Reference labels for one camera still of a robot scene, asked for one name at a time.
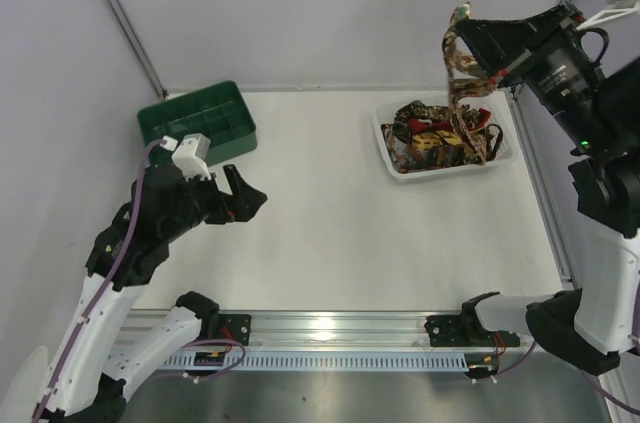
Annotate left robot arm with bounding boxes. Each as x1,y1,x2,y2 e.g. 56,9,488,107
27,164,268,422

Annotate pile of ties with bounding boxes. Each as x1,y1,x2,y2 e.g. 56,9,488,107
380,100,504,174

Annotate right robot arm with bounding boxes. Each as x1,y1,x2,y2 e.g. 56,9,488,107
447,2,639,376

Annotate white slotted cable duct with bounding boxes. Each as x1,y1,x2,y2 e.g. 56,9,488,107
92,352,474,372

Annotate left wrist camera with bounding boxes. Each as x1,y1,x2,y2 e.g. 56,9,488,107
160,133,212,181

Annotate green compartment tray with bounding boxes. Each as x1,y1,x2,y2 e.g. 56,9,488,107
136,80,258,166

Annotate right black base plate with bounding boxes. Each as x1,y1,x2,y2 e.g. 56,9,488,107
424,313,521,348

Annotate left frame post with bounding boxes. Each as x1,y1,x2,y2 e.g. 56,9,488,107
102,0,168,100

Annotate aluminium mounting rail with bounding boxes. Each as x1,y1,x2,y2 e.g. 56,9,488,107
107,308,536,355

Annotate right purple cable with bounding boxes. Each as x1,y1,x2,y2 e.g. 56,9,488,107
469,342,640,412

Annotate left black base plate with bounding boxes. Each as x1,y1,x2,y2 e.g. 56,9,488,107
205,313,252,345

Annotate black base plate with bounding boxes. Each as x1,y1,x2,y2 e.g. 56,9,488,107
205,313,252,345
424,313,521,348

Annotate floral patterned tie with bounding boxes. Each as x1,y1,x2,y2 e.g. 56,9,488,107
441,1,496,165

